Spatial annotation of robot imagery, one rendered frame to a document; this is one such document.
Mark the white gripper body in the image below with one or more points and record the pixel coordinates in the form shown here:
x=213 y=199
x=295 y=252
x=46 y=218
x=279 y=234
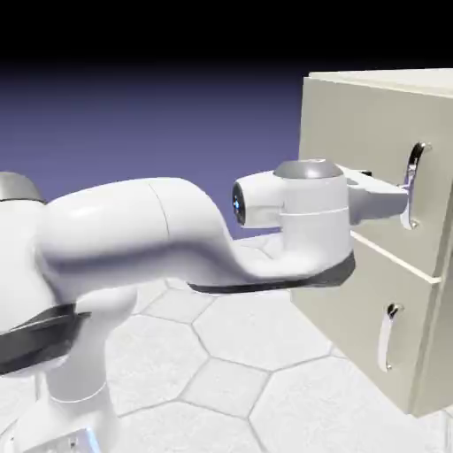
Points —
x=377 y=201

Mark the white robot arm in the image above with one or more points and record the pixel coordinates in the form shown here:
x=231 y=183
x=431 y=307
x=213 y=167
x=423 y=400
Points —
x=116 y=226

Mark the beige cabinet door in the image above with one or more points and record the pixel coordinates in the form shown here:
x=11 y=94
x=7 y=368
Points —
x=354 y=318
x=357 y=127

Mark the beige painted cabinet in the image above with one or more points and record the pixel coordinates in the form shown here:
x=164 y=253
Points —
x=389 y=106

